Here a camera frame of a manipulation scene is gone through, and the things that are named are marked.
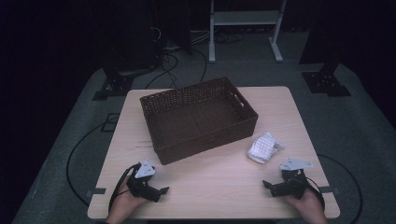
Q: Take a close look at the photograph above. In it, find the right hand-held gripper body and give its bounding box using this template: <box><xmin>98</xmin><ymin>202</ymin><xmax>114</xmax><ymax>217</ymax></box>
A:
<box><xmin>278</xmin><ymin>157</ymin><xmax>314</xmax><ymax>200</ymax></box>

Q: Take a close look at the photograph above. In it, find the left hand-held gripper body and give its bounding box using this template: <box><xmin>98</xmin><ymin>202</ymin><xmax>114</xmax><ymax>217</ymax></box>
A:
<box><xmin>125</xmin><ymin>159</ymin><xmax>158</xmax><ymax>200</ymax></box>

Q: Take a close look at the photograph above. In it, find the white knitted cloth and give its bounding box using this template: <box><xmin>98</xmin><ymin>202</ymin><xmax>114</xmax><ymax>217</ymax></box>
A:
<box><xmin>247</xmin><ymin>131</ymin><xmax>286</xmax><ymax>165</ymax></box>

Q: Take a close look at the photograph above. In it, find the brown woven basket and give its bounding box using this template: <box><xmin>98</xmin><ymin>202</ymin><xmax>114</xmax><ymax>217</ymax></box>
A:
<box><xmin>139</xmin><ymin>77</ymin><xmax>260</xmax><ymax>166</ymax></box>

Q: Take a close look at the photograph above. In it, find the person's right hand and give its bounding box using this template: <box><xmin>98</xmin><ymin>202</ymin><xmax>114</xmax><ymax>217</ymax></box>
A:
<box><xmin>283</xmin><ymin>189</ymin><xmax>330</xmax><ymax>224</ymax></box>

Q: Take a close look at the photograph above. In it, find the person's left hand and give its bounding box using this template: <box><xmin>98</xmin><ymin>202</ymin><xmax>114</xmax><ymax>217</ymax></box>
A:
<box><xmin>106</xmin><ymin>177</ymin><xmax>149</xmax><ymax>224</ymax></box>

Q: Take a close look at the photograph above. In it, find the black stand base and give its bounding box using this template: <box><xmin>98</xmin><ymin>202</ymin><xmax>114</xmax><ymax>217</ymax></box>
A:
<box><xmin>301</xmin><ymin>60</ymin><xmax>352</xmax><ymax>97</ymax></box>
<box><xmin>92</xmin><ymin>62</ymin><xmax>134</xmax><ymax>101</ymax></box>

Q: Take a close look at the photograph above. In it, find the white metal stand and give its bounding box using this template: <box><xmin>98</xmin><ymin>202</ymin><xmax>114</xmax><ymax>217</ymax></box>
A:
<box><xmin>208</xmin><ymin>0</ymin><xmax>289</xmax><ymax>64</ymax></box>

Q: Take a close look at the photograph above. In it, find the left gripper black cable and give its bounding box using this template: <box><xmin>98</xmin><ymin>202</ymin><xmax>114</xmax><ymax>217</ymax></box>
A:
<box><xmin>107</xmin><ymin>163</ymin><xmax>139</xmax><ymax>216</ymax></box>

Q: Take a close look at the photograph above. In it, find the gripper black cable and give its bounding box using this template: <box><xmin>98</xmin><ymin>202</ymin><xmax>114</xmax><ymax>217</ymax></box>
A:
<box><xmin>107</xmin><ymin>163</ymin><xmax>139</xmax><ymax>216</ymax></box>
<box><xmin>297</xmin><ymin>175</ymin><xmax>326</xmax><ymax>213</ymax></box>

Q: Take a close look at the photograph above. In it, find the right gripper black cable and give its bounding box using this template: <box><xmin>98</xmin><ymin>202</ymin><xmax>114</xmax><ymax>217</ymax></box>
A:
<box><xmin>297</xmin><ymin>175</ymin><xmax>326</xmax><ymax>213</ymax></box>

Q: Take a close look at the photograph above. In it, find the black floor cable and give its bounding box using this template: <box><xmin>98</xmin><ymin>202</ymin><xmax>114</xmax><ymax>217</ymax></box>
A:
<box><xmin>317</xmin><ymin>153</ymin><xmax>363</xmax><ymax>224</ymax></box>
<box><xmin>65</xmin><ymin>122</ymin><xmax>108</xmax><ymax>206</ymax></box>

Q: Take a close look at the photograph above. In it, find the tangle of black floor cables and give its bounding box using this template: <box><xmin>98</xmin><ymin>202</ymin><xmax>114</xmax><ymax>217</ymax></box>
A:
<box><xmin>144</xmin><ymin>26</ymin><xmax>208</xmax><ymax>90</ymax></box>

